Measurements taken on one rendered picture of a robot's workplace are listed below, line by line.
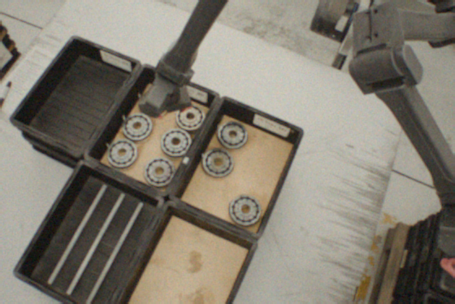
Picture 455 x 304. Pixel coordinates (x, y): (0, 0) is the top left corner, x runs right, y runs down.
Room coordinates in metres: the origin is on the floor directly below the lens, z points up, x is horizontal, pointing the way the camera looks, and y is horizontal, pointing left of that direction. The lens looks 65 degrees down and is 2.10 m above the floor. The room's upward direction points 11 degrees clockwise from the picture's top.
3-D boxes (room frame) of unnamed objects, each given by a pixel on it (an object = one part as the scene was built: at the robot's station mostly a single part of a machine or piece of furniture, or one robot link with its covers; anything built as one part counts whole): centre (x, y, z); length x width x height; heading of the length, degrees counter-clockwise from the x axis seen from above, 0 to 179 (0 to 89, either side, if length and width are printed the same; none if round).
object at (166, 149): (0.56, 0.18, 0.86); 0.10 x 0.10 x 0.01
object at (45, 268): (0.19, 0.35, 0.87); 0.40 x 0.30 x 0.11; 166
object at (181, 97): (0.55, 0.18, 1.17); 0.10 x 0.07 x 0.07; 120
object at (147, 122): (0.59, 0.32, 0.86); 0.10 x 0.10 x 0.01
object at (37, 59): (0.78, 0.85, 0.70); 0.33 x 0.23 x 0.01; 167
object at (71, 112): (0.65, 0.54, 0.87); 0.40 x 0.30 x 0.11; 166
